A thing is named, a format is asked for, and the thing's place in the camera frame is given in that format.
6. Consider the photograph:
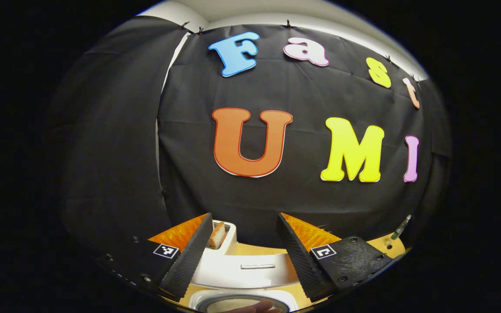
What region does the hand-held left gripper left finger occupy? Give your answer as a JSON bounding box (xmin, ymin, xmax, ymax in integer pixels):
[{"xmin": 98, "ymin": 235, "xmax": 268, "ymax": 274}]
[{"xmin": 98, "ymin": 212, "xmax": 214, "ymax": 301}]

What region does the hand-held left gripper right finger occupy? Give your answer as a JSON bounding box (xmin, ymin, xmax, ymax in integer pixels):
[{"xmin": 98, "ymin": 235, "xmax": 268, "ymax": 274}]
[{"xmin": 276, "ymin": 212, "xmax": 394, "ymax": 302}]

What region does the white rice cooker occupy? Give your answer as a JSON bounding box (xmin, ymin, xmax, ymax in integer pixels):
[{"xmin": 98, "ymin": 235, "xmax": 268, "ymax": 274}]
[{"xmin": 187, "ymin": 250, "xmax": 301, "ymax": 313}]

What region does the toast slice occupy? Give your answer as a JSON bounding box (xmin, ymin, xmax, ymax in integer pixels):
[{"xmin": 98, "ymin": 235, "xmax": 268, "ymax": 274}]
[{"xmin": 208, "ymin": 222, "xmax": 227, "ymax": 250}]

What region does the white toaster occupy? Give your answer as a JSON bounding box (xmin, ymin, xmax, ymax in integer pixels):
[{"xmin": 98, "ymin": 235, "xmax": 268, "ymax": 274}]
[{"xmin": 206, "ymin": 220, "xmax": 238, "ymax": 256}]

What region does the clear green-label water bottle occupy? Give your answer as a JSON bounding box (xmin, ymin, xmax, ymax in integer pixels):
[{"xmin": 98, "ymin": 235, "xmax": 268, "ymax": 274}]
[{"xmin": 391, "ymin": 214, "xmax": 412, "ymax": 241}]

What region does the black backdrop cloth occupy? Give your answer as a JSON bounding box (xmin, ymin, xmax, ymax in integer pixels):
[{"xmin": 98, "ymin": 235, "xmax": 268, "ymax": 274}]
[{"xmin": 45, "ymin": 16, "xmax": 452, "ymax": 262}]

